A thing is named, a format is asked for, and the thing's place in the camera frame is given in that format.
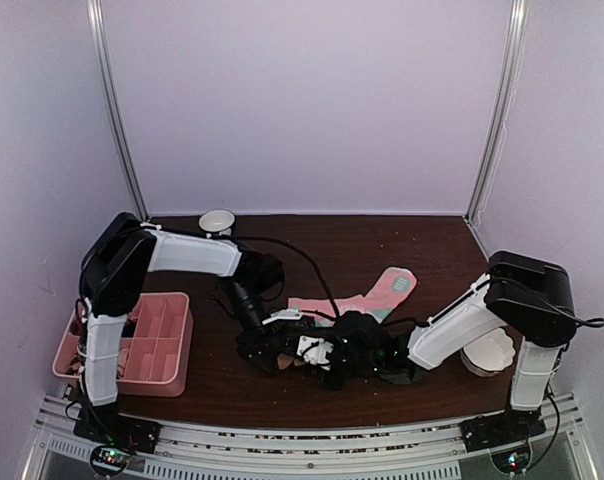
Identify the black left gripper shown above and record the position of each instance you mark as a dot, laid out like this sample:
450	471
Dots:
248	347

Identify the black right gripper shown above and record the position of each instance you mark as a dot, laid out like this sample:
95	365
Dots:
334	384

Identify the brown beige argyle sock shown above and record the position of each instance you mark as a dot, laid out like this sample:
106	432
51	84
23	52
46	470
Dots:
285	362

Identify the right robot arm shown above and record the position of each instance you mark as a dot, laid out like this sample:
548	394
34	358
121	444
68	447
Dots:
531	296

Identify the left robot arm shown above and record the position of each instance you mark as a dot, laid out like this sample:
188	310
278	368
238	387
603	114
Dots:
116	269

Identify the pink plastic organizer tray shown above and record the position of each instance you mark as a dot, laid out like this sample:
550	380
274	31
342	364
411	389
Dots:
154	352

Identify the pink sock with teal patches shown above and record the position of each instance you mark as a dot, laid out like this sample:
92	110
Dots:
390	290

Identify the dark blue white bowl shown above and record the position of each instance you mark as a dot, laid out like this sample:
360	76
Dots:
217	222

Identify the white paper-lined bowl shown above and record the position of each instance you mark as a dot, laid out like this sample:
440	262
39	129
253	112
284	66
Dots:
490	354

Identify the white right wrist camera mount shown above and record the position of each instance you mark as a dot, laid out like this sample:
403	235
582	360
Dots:
315	351

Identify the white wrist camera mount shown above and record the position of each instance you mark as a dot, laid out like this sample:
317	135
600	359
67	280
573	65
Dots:
293	314
315	351

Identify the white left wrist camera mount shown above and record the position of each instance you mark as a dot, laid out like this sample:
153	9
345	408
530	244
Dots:
293	314

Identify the aluminium front rail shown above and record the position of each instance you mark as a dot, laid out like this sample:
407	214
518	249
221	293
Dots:
426	450

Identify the grey aluminium frame post left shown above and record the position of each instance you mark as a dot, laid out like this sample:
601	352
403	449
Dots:
114	114

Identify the grey aluminium frame post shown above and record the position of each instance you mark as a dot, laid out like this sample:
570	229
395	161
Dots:
505	93
114	114

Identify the grey aluminium frame post right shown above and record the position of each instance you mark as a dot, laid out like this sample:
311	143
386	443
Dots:
505	93

